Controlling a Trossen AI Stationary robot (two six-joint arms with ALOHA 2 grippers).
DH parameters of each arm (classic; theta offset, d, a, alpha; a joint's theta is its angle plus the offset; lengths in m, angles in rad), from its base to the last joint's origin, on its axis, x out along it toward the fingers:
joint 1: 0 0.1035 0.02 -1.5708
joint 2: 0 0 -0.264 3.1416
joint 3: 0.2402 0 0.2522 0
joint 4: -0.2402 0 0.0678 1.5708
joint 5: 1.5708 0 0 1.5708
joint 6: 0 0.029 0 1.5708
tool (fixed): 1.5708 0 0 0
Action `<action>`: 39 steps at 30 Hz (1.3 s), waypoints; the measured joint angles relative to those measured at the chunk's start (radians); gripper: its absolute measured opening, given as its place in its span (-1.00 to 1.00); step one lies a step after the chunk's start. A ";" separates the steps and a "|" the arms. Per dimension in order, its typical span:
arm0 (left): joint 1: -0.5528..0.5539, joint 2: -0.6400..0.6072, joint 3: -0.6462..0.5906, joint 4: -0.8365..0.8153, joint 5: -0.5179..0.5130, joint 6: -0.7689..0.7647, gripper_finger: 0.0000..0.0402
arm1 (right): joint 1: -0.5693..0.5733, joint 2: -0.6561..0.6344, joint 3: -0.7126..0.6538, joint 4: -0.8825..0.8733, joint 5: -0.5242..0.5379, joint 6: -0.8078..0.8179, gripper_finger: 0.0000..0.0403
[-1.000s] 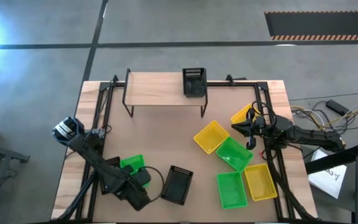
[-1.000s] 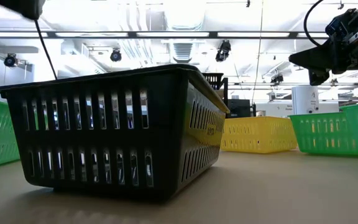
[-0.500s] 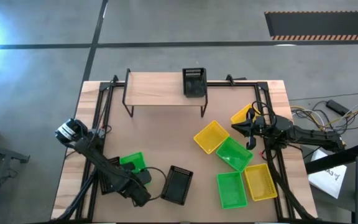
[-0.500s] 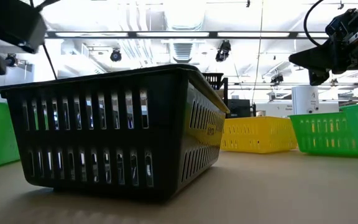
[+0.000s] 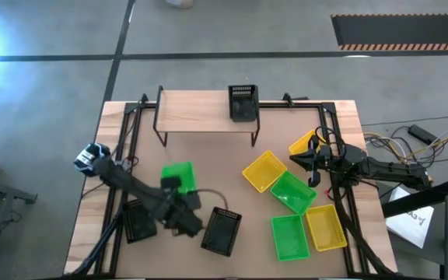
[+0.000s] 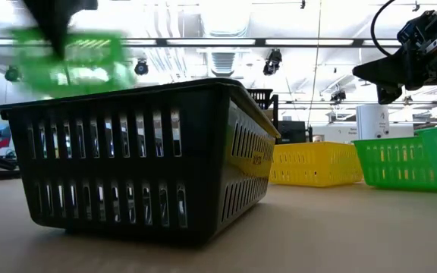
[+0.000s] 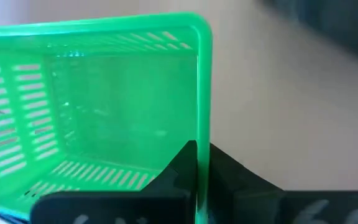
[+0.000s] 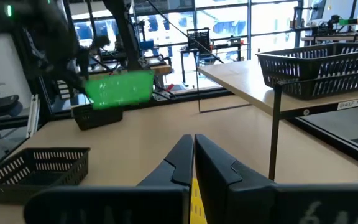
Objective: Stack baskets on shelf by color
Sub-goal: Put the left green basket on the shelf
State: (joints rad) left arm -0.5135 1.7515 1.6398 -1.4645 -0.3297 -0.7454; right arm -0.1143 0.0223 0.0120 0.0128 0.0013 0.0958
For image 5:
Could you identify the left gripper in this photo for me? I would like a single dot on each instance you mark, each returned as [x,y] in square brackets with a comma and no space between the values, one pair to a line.
[183,221]

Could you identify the white object on floor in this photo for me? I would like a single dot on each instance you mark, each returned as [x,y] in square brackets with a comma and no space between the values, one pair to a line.
[179,3]

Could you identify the black aluminium table frame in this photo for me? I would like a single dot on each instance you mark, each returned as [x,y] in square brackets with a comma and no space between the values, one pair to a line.
[337,124]

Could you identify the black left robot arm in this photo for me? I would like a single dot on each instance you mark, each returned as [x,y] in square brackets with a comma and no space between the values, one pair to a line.
[123,179]

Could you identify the tan work surface board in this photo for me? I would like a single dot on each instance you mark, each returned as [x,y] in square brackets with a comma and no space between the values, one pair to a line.
[232,179]

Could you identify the black desk beam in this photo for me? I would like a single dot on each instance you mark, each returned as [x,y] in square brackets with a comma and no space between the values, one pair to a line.
[422,200]

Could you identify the black power strip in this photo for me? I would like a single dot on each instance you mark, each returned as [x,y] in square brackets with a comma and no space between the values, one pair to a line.
[422,135]

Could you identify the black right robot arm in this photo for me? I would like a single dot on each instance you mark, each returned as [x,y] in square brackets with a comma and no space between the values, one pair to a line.
[387,169]

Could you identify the wooden shelf with black legs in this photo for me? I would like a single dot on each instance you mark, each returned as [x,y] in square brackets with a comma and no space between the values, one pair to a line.
[193,113]

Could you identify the black hazard-striped floor mat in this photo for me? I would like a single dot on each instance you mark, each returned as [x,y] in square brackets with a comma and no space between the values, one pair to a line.
[403,31]

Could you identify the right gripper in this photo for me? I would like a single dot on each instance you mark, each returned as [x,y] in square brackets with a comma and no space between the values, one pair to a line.
[327,160]

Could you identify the black slotted plastic basket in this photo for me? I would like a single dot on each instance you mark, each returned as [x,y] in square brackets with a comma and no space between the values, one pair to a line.
[222,233]
[243,110]
[140,227]

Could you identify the white paper sheet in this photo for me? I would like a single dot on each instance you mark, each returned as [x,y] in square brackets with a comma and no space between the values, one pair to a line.
[410,223]

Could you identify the black frame clamp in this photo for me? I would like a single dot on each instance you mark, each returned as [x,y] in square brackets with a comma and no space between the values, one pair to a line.
[288,98]
[144,99]

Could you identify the green plastic basket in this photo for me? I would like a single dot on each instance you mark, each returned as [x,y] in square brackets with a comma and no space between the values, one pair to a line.
[290,237]
[181,171]
[292,192]

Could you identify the yellow plastic basket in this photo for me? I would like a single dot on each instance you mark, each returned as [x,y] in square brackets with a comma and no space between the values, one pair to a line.
[325,227]
[264,171]
[299,145]

